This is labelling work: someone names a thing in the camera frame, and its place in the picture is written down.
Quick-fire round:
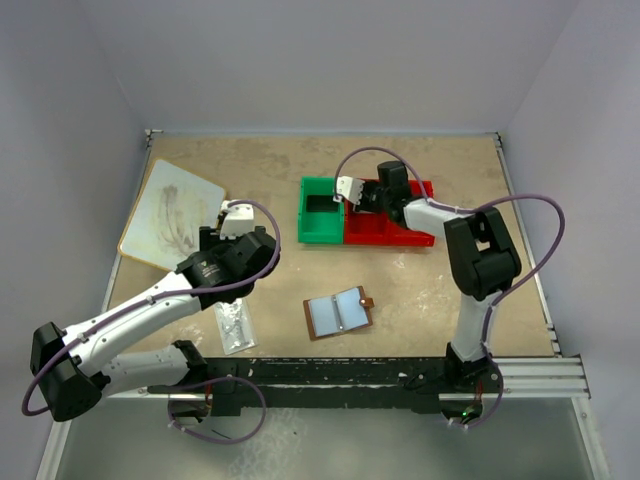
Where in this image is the brown leather card holder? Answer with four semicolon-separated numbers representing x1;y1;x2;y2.
303;286;375;341

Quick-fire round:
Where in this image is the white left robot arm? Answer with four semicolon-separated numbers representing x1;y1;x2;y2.
28;227;280;422

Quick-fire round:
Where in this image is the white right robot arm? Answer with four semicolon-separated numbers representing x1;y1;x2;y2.
334;161;522;391

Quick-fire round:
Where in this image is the black card in bin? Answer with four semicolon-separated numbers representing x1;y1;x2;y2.
305;195;340;213

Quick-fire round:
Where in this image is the red bin right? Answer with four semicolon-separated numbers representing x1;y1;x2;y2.
386;180;436;248

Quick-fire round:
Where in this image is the white board yellow rim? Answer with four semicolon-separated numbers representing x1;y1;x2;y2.
118;159;226;271

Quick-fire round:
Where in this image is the clear plastic packet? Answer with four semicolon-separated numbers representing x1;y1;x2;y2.
213;299;258;355

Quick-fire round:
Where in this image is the green plastic bin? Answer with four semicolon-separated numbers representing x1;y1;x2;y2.
297;176;344;244

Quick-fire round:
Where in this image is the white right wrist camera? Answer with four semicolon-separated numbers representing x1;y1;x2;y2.
333;176;365;205

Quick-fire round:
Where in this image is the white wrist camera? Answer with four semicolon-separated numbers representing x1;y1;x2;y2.
217;200;254;240
333;176;365;205

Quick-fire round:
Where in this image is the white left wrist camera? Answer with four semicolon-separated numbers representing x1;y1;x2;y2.
217;200;254;240

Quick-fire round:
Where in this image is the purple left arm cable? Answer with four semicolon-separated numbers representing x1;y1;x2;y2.
20;199;282;417

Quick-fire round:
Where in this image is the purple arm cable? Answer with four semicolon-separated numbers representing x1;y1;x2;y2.
20;199;282;417
333;146;566;361

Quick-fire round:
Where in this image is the metal corner bracket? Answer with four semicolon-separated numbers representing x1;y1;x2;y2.
145;129;163;150

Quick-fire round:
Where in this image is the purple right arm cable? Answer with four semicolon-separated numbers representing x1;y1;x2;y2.
333;146;566;361

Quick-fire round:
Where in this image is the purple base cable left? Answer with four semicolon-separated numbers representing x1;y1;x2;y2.
167;371;270;444

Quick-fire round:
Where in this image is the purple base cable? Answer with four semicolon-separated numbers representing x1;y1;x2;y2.
167;371;270;444
447;357;505;431

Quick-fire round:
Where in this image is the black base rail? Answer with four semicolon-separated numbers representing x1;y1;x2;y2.
149;341;503;418

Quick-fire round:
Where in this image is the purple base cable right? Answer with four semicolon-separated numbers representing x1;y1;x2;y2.
447;357;505;431

